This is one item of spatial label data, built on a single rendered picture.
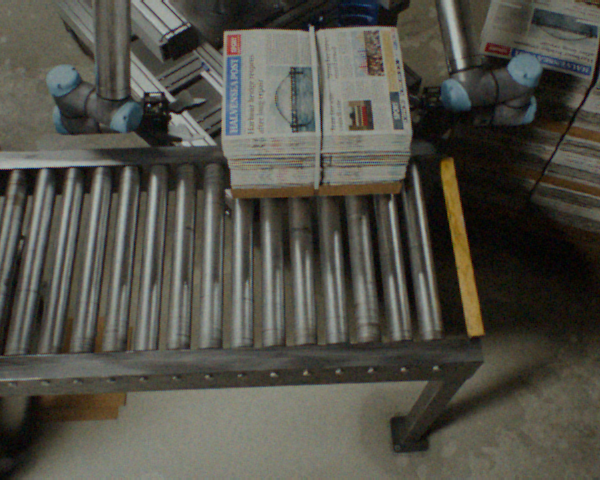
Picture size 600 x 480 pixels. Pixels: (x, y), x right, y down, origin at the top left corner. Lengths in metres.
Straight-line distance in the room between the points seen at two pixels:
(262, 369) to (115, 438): 0.94
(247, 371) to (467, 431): 1.01
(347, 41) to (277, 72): 0.17
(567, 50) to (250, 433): 1.40
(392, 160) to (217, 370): 0.55
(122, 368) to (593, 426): 1.49
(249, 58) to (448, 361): 0.74
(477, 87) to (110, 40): 0.79
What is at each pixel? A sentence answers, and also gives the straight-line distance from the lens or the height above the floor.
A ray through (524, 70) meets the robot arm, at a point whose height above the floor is 0.96.
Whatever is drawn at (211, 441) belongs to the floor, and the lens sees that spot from 2.10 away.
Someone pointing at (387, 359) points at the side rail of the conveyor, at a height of 0.80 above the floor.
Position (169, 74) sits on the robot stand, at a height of 0.22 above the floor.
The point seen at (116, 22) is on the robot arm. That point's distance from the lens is 1.42.
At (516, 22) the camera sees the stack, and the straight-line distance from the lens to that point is 1.86.
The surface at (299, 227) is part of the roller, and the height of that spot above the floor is 0.80.
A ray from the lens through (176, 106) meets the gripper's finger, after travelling 1.68.
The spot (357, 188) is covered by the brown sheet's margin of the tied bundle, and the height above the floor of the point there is 0.84.
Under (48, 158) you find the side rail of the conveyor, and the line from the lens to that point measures 1.64.
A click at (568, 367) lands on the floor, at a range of 2.31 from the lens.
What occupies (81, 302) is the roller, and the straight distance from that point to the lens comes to 1.43.
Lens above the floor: 2.05
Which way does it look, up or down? 62 degrees down
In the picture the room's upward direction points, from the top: straight up
